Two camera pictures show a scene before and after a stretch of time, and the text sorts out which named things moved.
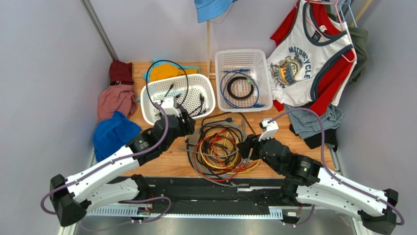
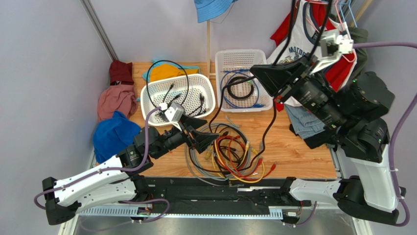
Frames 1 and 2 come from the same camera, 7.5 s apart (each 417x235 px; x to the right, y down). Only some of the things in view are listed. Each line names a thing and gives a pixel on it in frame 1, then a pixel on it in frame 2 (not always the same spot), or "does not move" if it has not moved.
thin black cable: (227, 112) to (242, 80)
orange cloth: (163, 71) does not move
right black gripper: (247, 147) to (288, 86)
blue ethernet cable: (258, 105) does not move
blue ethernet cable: (257, 105) does not move
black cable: (147, 84) does not move
